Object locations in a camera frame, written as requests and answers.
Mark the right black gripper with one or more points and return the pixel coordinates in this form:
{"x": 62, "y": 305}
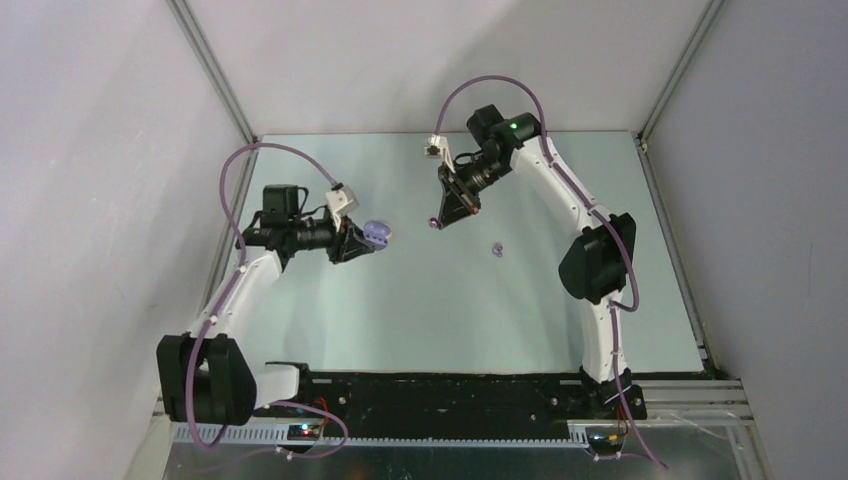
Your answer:
{"x": 450, "y": 211}

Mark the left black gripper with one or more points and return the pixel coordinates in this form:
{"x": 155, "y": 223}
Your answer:
{"x": 353, "y": 243}

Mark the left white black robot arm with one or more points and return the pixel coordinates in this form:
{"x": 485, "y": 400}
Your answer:
{"x": 204, "y": 375}

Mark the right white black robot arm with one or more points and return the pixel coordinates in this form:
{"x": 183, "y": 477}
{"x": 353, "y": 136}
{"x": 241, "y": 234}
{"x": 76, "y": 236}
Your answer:
{"x": 596, "y": 270}

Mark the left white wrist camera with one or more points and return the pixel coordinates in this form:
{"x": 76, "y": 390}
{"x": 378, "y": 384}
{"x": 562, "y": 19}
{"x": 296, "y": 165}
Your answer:
{"x": 340, "y": 201}

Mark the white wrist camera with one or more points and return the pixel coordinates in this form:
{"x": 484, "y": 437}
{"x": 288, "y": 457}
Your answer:
{"x": 340, "y": 201}
{"x": 437, "y": 146}

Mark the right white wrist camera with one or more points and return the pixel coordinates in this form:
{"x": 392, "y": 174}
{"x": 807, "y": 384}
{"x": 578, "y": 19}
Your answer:
{"x": 437, "y": 146}

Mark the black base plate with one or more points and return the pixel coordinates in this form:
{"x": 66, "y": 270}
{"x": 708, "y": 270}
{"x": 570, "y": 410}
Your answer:
{"x": 459, "y": 424}

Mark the left aluminium corner post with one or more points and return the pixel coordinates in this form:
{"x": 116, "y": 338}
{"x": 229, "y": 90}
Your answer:
{"x": 212, "y": 68}

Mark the aluminium corner post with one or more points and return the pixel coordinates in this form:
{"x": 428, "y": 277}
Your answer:
{"x": 212, "y": 68}
{"x": 706, "y": 21}

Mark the aluminium frame rail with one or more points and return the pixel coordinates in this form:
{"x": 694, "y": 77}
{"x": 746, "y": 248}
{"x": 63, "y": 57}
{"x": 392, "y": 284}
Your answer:
{"x": 696, "y": 397}

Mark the right aluminium corner post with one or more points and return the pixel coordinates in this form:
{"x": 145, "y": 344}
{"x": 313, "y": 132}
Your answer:
{"x": 706, "y": 21}

